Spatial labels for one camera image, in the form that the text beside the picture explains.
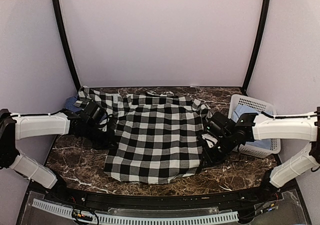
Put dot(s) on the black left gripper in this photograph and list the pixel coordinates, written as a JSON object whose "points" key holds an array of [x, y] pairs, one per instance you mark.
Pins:
{"points": [[109, 140]]}

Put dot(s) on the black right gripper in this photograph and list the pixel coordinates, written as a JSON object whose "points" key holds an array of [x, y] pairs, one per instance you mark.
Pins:
{"points": [[211, 159]]}

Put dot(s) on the black white plaid shirt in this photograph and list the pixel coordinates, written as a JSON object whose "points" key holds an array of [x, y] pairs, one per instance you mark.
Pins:
{"points": [[158, 134]]}

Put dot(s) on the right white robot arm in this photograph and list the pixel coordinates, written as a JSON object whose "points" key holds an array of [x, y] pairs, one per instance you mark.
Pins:
{"points": [[302, 130]]}

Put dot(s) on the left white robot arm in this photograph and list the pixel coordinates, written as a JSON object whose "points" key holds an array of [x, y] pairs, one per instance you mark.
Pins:
{"points": [[16, 127]]}

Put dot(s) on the folded blue checked shirt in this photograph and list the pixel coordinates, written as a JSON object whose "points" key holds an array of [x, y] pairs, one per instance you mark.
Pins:
{"points": [[74, 104]]}

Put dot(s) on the light blue shirt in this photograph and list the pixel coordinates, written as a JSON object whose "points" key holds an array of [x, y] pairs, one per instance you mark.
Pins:
{"points": [[242, 109]]}

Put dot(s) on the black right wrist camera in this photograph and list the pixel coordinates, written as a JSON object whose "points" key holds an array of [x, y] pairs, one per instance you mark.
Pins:
{"points": [[218, 125]]}

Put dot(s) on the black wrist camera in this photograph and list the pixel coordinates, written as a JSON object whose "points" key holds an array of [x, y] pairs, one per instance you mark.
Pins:
{"points": [[93, 111], [218, 125]]}

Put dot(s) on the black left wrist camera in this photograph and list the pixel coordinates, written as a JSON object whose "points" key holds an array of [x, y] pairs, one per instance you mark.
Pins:
{"points": [[93, 111]]}

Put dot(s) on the white slotted cable duct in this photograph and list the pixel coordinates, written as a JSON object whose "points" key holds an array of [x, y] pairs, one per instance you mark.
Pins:
{"points": [[133, 217]]}

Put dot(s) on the black left corner post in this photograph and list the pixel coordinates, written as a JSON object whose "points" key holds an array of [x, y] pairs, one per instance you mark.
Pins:
{"points": [[65, 43]]}

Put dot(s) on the black corner post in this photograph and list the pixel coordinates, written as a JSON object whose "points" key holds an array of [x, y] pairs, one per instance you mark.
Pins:
{"points": [[257, 44], [65, 43]]}

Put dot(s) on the black right corner post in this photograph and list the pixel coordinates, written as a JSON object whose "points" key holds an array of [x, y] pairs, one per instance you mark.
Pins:
{"points": [[257, 44]]}

